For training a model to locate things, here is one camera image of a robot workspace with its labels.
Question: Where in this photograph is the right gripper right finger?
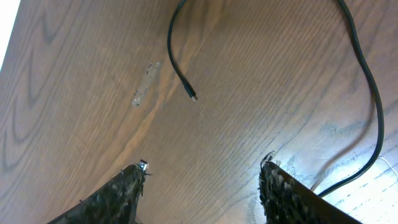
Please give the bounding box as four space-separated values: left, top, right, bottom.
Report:
259 151 360 224

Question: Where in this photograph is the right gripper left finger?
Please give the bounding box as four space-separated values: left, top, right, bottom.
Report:
49 160 149 224

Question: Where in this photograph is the black cable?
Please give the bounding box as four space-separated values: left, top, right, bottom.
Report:
167 0 198 103
317 0 386 198

